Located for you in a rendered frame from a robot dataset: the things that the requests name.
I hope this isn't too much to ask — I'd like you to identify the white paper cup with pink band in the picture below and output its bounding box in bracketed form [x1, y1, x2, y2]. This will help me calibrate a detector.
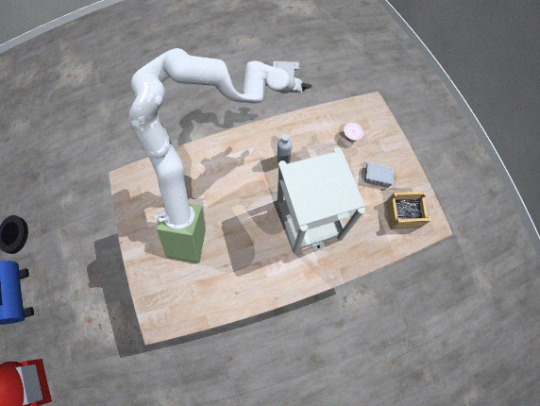
[344, 123, 363, 143]

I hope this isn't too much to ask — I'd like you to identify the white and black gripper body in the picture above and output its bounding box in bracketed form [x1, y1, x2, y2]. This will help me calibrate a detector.
[289, 77, 302, 93]

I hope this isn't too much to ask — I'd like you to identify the wooden crate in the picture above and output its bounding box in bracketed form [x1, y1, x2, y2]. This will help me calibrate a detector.
[387, 192, 430, 229]

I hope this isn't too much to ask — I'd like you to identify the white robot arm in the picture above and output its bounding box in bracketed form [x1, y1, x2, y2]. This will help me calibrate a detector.
[128, 48, 299, 229]

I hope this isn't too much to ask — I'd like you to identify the grey shelving unit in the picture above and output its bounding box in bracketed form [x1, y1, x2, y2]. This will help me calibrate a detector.
[278, 147, 365, 254]

